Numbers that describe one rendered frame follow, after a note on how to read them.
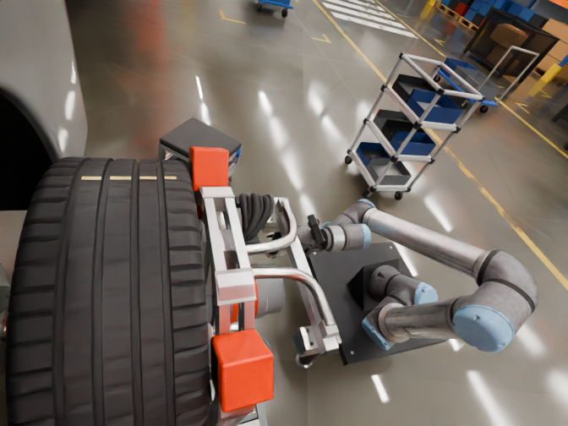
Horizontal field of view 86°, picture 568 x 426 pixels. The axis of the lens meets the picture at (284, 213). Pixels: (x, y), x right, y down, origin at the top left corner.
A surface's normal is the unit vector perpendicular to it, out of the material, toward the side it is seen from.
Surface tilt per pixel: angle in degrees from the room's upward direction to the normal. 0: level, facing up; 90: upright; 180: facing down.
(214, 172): 55
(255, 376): 45
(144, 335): 31
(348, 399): 0
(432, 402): 0
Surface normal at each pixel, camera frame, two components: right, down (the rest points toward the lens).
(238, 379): 0.39, 0.08
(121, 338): 0.38, -0.15
